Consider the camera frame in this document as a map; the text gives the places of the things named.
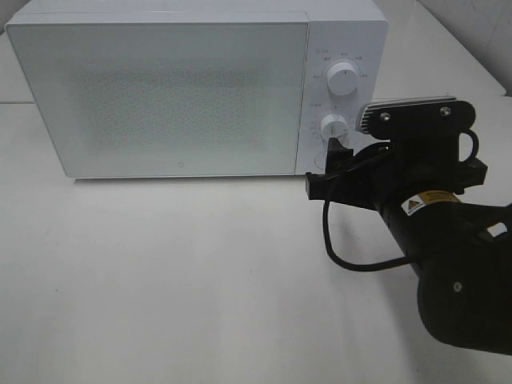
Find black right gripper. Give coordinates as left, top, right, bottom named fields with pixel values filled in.
left=306, top=138, right=488, bottom=210

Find round white door button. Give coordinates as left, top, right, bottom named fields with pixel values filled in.
left=314, top=152, right=326, bottom=171

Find white timer knob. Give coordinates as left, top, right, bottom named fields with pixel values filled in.
left=319, top=114, right=349, bottom=141

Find white microwave door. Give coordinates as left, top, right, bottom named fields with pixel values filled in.
left=7, top=23, right=307, bottom=178

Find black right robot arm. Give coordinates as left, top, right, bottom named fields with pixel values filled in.
left=306, top=138, right=511, bottom=355

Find upper white power knob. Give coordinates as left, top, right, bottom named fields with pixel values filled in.
left=326, top=59, right=360, bottom=96

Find white microwave oven body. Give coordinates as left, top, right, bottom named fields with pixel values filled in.
left=5, top=1, right=389, bottom=176

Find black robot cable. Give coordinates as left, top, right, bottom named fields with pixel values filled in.
left=322, top=130, right=481, bottom=273

